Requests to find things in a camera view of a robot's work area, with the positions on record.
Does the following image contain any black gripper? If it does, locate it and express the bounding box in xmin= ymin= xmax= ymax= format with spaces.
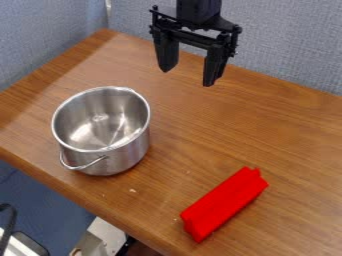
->
xmin=150 ymin=0 xmax=242 ymax=87

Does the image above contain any red block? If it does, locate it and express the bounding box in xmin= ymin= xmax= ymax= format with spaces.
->
xmin=181 ymin=167 xmax=269 ymax=243

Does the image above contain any white grey box under table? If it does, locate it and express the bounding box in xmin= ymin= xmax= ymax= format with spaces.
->
xmin=68 ymin=217 xmax=126 ymax=256

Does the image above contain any metal pot with handle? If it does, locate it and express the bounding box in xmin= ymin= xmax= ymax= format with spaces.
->
xmin=51 ymin=86 xmax=151 ymax=176

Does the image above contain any black strap loop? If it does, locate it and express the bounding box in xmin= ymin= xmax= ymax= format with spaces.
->
xmin=0 ymin=203 xmax=19 ymax=256

